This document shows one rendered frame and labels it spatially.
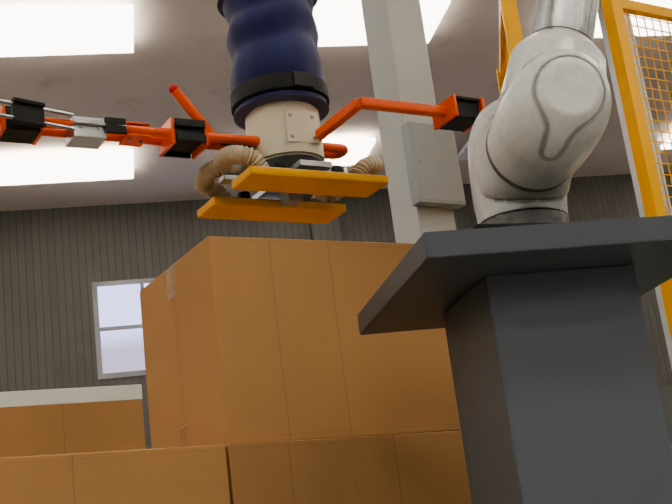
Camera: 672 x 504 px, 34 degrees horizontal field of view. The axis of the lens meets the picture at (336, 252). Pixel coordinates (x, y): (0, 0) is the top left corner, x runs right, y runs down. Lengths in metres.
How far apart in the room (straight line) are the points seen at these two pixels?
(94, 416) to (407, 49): 1.73
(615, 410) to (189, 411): 0.87
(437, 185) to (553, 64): 2.24
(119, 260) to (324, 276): 8.77
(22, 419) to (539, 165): 2.61
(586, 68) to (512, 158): 0.18
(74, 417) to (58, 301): 6.88
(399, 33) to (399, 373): 2.11
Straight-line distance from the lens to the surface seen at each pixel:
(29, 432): 3.98
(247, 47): 2.55
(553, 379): 1.73
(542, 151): 1.71
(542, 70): 1.68
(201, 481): 2.01
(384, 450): 2.20
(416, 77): 4.10
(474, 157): 1.91
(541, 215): 1.85
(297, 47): 2.53
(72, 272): 10.93
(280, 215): 2.58
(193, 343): 2.19
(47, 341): 10.78
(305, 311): 2.18
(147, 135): 2.36
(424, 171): 3.88
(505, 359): 1.71
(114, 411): 4.04
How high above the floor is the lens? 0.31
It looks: 16 degrees up
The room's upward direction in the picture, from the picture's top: 7 degrees counter-clockwise
